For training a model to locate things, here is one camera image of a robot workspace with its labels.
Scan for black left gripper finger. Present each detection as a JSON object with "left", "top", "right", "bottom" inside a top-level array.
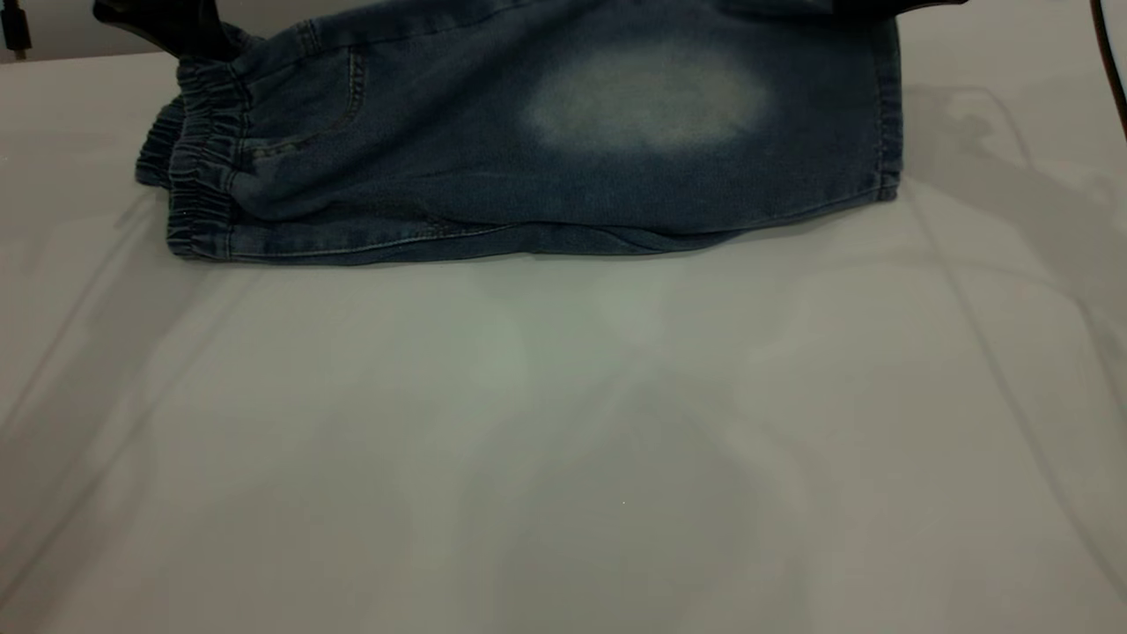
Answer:
[{"left": 92, "top": 0, "right": 243, "bottom": 63}]

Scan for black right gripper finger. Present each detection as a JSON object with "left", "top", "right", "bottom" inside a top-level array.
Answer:
[{"left": 832, "top": 0, "right": 969, "bottom": 15}]

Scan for blue denim pants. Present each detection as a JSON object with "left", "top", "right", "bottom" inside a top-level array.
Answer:
[{"left": 135, "top": 0, "right": 903, "bottom": 265}]

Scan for black cable with plug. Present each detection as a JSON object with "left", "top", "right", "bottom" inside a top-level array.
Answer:
[{"left": 0, "top": 0, "right": 33, "bottom": 61}]

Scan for black braided cable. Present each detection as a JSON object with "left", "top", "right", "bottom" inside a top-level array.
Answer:
[{"left": 1090, "top": 0, "right": 1127, "bottom": 142}]

